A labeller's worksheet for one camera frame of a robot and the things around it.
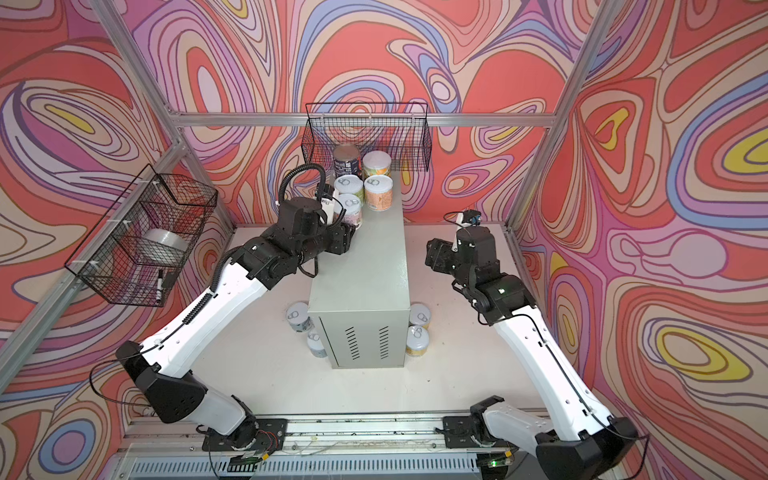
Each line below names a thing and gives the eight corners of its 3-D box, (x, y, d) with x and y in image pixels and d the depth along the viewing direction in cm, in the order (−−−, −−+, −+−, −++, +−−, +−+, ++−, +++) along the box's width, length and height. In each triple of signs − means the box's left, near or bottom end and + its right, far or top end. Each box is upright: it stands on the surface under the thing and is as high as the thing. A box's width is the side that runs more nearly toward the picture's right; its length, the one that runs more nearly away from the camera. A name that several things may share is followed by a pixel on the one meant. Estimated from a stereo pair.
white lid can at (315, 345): (315, 362, 86) (311, 355, 82) (307, 342, 90) (303, 334, 86) (328, 355, 87) (325, 348, 83) (320, 336, 91) (317, 328, 87)
